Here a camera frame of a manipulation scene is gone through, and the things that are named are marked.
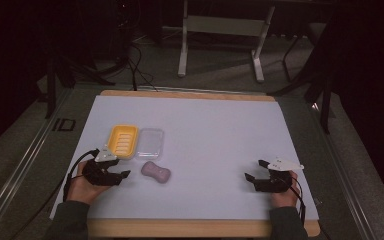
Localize wooden table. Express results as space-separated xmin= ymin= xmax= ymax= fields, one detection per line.
xmin=85 ymin=89 xmax=322 ymax=238

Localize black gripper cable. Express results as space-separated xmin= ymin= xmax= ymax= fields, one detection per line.
xmin=289 ymin=175 xmax=307 ymax=223
xmin=62 ymin=149 xmax=100 ymax=203

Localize pink soap bar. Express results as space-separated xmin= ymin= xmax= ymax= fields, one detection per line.
xmin=140 ymin=161 xmax=172 ymax=185

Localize yellow soap dish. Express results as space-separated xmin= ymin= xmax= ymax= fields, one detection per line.
xmin=107 ymin=124 xmax=140 ymax=160

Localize black tripod stand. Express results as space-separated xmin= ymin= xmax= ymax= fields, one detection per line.
xmin=268 ymin=13 xmax=339 ymax=135

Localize black floor cables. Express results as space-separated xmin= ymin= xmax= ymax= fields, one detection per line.
xmin=124 ymin=41 xmax=159 ymax=92

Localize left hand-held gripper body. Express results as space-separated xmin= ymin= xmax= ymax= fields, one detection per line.
xmin=81 ymin=144 xmax=123 ymax=187

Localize white table mat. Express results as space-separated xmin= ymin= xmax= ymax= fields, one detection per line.
xmin=49 ymin=95 xmax=320 ymax=222

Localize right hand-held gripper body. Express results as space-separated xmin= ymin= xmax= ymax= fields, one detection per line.
xmin=254 ymin=157 xmax=305 ymax=194

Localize white metal stand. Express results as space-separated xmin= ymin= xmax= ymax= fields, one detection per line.
xmin=177 ymin=0 xmax=276 ymax=84

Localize clear plastic container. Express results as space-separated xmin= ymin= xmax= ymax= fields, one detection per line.
xmin=135 ymin=127 xmax=165 ymax=159

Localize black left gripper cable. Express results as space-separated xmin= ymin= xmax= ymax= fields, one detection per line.
xmin=62 ymin=149 xmax=100 ymax=203

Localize person's right hand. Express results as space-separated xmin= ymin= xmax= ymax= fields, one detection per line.
xmin=270 ymin=170 xmax=301 ymax=209

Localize metal floor rail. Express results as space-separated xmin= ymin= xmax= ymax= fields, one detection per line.
xmin=308 ymin=99 xmax=381 ymax=240
xmin=0 ymin=87 xmax=74 ymax=240

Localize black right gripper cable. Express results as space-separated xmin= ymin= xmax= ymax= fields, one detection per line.
xmin=289 ymin=175 xmax=307 ymax=223

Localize person's left hand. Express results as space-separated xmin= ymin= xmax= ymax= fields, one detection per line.
xmin=66 ymin=160 xmax=114 ymax=205

